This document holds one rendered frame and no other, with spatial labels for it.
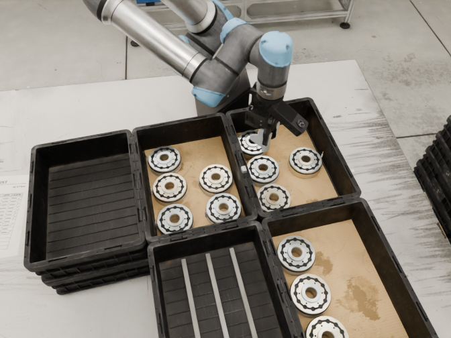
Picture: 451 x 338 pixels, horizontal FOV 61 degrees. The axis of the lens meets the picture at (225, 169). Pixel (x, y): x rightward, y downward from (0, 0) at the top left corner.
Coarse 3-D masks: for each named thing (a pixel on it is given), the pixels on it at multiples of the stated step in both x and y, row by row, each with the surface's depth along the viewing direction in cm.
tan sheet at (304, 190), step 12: (288, 132) 131; (276, 144) 127; (288, 144) 127; (300, 144) 127; (312, 144) 127; (276, 156) 125; (288, 156) 125; (288, 168) 122; (324, 168) 122; (288, 180) 119; (300, 180) 119; (312, 180) 119; (324, 180) 119; (300, 192) 116; (312, 192) 116; (324, 192) 116; (300, 204) 114
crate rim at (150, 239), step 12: (180, 120) 120; (192, 120) 120; (132, 132) 117; (228, 132) 118; (240, 168) 110; (144, 192) 105; (144, 204) 103; (252, 204) 103; (144, 216) 101; (252, 216) 101; (144, 228) 99; (192, 228) 99; (204, 228) 99; (216, 228) 99; (156, 240) 97
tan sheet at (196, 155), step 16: (176, 144) 127; (192, 144) 127; (208, 144) 127; (192, 160) 124; (208, 160) 124; (224, 160) 124; (192, 176) 120; (192, 192) 116; (160, 208) 113; (192, 208) 113; (208, 224) 110
